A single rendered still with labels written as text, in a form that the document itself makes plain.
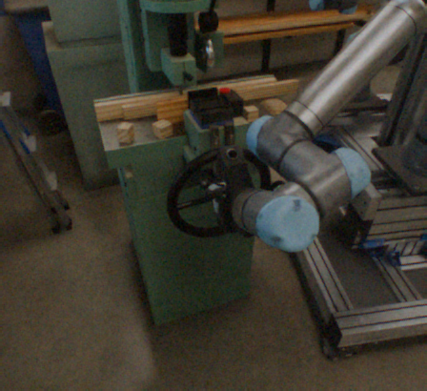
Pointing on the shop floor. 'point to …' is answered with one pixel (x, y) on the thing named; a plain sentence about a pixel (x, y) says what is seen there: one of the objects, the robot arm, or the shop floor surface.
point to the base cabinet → (187, 256)
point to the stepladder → (31, 163)
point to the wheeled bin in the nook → (48, 106)
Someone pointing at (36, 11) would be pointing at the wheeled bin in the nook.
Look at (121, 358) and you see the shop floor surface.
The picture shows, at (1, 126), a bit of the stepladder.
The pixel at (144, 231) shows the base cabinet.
